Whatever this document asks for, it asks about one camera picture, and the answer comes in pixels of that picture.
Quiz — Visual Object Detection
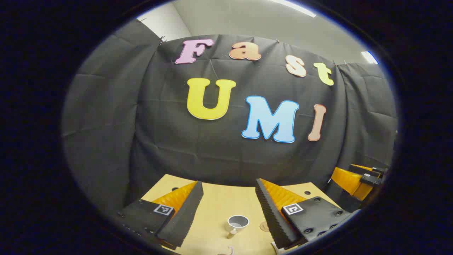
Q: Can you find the long ceiling light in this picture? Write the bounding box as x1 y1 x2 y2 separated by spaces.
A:
269 0 316 18
361 51 378 65

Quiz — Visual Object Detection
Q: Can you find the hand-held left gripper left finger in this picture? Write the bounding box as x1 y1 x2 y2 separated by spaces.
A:
118 181 204 248

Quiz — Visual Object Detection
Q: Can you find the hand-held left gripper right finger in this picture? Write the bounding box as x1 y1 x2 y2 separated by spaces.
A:
255 178 352 249

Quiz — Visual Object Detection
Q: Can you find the white cup with wooden handle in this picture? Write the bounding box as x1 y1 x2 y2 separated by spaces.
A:
226 215 250 239

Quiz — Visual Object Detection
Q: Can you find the black backdrop cloth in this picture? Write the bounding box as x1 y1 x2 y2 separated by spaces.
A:
61 19 398 213

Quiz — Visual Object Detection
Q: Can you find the light wooden desktop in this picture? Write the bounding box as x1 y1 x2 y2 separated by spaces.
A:
142 174 342 255

